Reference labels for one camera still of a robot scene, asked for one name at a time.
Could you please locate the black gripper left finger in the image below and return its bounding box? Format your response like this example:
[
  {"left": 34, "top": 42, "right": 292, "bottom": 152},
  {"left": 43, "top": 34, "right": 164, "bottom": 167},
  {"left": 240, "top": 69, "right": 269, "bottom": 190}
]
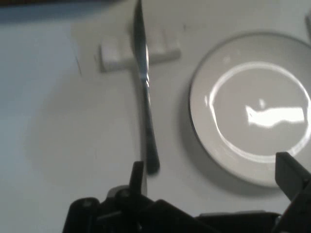
[{"left": 62, "top": 161, "right": 195, "bottom": 233}]

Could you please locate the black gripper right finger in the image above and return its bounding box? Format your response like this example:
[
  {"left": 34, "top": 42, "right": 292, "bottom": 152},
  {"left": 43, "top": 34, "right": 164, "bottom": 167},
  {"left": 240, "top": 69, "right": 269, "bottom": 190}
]
[{"left": 272, "top": 151, "right": 311, "bottom": 233}]

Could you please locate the silver table knife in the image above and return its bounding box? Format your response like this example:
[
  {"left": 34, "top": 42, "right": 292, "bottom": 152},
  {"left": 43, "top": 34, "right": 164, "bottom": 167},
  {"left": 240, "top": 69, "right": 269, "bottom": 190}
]
[{"left": 133, "top": 0, "right": 161, "bottom": 174}]

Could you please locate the white plate with black rim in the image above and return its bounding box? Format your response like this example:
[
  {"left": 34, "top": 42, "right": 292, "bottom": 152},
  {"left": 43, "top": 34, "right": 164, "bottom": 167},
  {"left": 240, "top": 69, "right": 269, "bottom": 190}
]
[{"left": 189, "top": 31, "right": 311, "bottom": 189}]

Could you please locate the white ceramic cutlery rest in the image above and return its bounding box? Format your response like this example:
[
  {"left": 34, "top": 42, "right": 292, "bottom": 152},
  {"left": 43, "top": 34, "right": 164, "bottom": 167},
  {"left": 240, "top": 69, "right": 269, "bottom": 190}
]
[{"left": 98, "top": 23, "right": 182, "bottom": 73}]

